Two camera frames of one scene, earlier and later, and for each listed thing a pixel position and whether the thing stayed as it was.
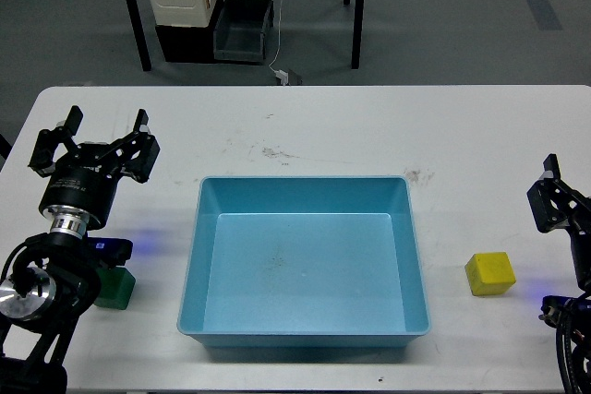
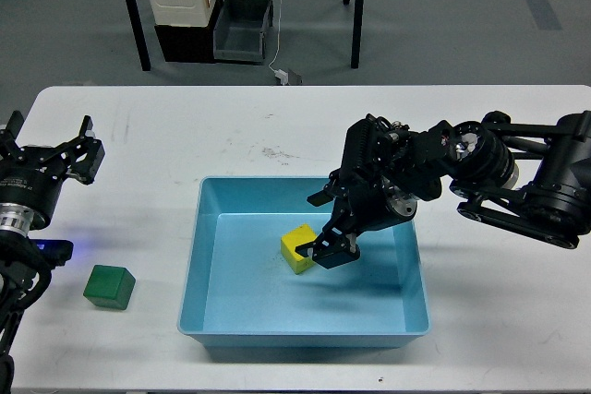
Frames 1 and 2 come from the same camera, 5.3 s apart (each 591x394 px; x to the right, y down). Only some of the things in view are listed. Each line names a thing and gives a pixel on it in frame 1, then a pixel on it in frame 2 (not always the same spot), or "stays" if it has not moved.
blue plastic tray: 304,262 stays
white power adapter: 283,76 stays
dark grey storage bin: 240,29 stays
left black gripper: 85,178 to 33,175
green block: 116,287 stays
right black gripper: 555,204 to 386,169
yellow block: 489,273 to 289,242
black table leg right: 359,5 stays
